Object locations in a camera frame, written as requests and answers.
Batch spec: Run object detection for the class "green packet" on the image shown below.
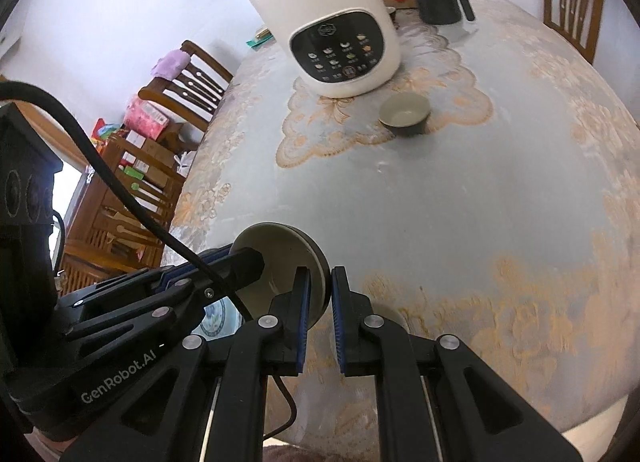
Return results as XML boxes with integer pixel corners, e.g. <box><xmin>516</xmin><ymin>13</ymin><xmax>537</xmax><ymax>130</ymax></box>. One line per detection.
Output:
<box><xmin>246</xmin><ymin>25</ymin><xmax>273</xmax><ymax>49</ymax></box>

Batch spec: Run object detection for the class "black cable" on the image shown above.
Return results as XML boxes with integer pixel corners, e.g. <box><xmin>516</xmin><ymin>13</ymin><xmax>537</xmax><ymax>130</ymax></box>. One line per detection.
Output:
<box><xmin>0</xmin><ymin>82</ymin><xmax>298</xmax><ymax>443</ymax></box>

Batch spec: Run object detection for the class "floral lace tablecloth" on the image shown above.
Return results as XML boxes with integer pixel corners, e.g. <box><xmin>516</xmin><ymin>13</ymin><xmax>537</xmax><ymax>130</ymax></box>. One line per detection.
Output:
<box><xmin>160</xmin><ymin>0</ymin><xmax>640</xmax><ymax>448</ymax></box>

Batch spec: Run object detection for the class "pink box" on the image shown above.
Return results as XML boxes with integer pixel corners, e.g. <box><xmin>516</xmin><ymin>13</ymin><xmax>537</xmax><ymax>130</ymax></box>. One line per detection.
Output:
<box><xmin>122</xmin><ymin>97</ymin><xmax>170</xmax><ymax>140</ymax></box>

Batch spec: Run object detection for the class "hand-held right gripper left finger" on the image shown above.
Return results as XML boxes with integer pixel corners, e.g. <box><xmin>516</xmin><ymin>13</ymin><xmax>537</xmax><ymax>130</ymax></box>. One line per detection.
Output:
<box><xmin>60</xmin><ymin>266</ymin><xmax>313</xmax><ymax>462</ymax></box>

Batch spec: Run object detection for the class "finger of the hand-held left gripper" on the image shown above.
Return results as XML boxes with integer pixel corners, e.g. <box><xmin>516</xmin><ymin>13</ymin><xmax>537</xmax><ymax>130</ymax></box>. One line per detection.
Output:
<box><xmin>59</xmin><ymin>243</ymin><xmax>242</xmax><ymax>311</ymax></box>
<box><xmin>64</xmin><ymin>248</ymin><xmax>267</xmax><ymax>359</ymax></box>

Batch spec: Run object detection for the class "cream soy milk maker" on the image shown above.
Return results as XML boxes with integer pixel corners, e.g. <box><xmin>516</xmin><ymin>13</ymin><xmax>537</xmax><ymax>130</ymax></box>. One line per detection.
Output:
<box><xmin>215</xmin><ymin>0</ymin><xmax>405</xmax><ymax>98</ymax></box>

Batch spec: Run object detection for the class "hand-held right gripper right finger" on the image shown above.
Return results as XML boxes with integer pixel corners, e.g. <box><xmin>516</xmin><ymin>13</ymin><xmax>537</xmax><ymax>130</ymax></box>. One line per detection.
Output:
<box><xmin>331</xmin><ymin>266</ymin><xmax>583</xmax><ymax>462</ymax></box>

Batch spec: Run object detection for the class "blue floral ceramic plate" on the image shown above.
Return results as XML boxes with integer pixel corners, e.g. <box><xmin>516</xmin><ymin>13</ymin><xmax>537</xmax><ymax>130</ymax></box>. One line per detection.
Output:
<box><xmin>197</xmin><ymin>299</ymin><xmax>246</xmax><ymax>339</ymax></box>

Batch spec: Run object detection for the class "purple cloth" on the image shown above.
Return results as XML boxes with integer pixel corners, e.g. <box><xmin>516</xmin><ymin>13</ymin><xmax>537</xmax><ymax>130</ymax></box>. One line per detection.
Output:
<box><xmin>152</xmin><ymin>48</ymin><xmax>192</xmax><ymax>79</ymax></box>

